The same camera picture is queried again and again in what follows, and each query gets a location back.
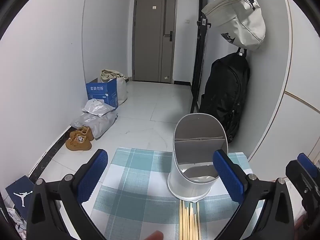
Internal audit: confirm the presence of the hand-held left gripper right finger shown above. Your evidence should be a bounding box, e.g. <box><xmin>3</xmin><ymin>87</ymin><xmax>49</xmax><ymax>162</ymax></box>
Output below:
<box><xmin>212</xmin><ymin>149</ymin><xmax>295</xmax><ymax>240</ymax></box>

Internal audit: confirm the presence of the brown suede shoe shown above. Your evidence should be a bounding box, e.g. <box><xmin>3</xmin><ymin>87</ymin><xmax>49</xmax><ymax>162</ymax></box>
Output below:
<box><xmin>69</xmin><ymin>126</ymin><xmax>95</xmax><ymax>142</ymax></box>
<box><xmin>65</xmin><ymin>134</ymin><xmax>92</xmax><ymax>152</ymax></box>

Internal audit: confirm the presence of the person's left hand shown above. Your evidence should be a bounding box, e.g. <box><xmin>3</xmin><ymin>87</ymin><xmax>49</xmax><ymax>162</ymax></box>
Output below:
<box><xmin>145</xmin><ymin>231</ymin><xmax>164</xmax><ymax>240</ymax></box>

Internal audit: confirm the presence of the white hanging bag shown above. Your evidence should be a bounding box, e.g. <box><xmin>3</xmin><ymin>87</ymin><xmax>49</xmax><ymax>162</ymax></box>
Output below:
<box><xmin>201</xmin><ymin>0</ymin><xmax>266</xmax><ymax>51</ymax></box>

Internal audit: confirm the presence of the teal plaid placemat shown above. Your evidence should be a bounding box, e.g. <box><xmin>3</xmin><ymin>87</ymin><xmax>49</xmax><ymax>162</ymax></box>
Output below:
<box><xmin>91</xmin><ymin>147</ymin><xmax>265</xmax><ymax>240</ymax></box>

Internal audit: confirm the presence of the dark blue shoe box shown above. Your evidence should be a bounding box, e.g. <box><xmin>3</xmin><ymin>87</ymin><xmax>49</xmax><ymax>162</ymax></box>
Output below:
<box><xmin>5</xmin><ymin>175</ymin><xmax>34</xmax><ymax>214</ymax></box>

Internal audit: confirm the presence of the grey door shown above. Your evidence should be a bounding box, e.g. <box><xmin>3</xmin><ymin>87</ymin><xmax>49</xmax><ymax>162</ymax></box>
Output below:
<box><xmin>132</xmin><ymin>0</ymin><xmax>178</xmax><ymax>83</ymax></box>

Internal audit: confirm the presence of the white plastic packaging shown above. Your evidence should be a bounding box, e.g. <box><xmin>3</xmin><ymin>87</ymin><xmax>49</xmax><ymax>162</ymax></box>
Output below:
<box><xmin>6</xmin><ymin>206</ymin><xmax>27</xmax><ymax>233</ymax></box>

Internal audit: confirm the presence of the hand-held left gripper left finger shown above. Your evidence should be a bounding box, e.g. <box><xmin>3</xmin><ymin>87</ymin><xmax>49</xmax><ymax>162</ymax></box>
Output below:
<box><xmin>26</xmin><ymin>149</ymin><xmax>109</xmax><ymax>240</ymax></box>

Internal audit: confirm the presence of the small grey mailer bag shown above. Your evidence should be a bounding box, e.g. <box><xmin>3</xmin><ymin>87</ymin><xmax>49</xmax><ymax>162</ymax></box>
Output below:
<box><xmin>82</xmin><ymin>99</ymin><xmax>115</xmax><ymax>117</ymax></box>

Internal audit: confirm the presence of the beige tote bag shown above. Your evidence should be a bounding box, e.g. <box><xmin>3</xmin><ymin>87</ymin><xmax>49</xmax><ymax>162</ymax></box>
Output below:
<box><xmin>100</xmin><ymin>69</ymin><xmax>128</xmax><ymax>105</ymax></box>

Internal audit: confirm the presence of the black backpack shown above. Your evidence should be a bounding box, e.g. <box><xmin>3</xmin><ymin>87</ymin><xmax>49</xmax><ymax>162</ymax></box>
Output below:
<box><xmin>199</xmin><ymin>47</ymin><xmax>250</xmax><ymax>144</ymax></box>

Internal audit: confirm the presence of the black stand pole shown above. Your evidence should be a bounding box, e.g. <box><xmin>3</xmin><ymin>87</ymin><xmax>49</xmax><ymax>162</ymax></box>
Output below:
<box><xmin>190</xmin><ymin>0</ymin><xmax>212</xmax><ymax>114</ymax></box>

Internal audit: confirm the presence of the grey utensil holder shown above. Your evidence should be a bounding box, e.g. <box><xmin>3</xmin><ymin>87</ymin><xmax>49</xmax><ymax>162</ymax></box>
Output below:
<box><xmin>167</xmin><ymin>113</ymin><xmax>228</xmax><ymax>203</ymax></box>

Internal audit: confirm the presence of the blue cardboard box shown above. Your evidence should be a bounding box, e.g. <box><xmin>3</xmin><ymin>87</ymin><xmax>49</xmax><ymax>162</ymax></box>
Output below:
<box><xmin>86</xmin><ymin>77</ymin><xmax>119</xmax><ymax>110</ymax></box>

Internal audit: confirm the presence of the white wardrobe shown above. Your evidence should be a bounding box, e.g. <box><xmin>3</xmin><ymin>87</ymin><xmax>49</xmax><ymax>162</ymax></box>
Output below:
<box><xmin>246</xmin><ymin>0</ymin><xmax>320</xmax><ymax>165</ymax></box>

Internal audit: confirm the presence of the large grey mailer bag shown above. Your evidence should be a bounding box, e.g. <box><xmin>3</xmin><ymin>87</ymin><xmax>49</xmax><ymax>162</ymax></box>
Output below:
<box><xmin>71</xmin><ymin>110</ymin><xmax>118</xmax><ymax>140</ymax></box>

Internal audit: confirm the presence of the pile of wooden chopsticks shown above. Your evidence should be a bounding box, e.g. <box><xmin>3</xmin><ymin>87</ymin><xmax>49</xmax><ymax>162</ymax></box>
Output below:
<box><xmin>179</xmin><ymin>200</ymin><xmax>202</xmax><ymax>240</ymax></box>

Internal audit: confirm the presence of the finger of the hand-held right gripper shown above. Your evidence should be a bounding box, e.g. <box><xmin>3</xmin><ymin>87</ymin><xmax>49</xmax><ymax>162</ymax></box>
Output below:
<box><xmin>286</xmin><ymin>160</ymin><xmax>305</xmax><ymax>181</ymax></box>
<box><xmin>297</xmin><ymin>153</ymin><xmax>320</xmax><ymax>173</ymax></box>

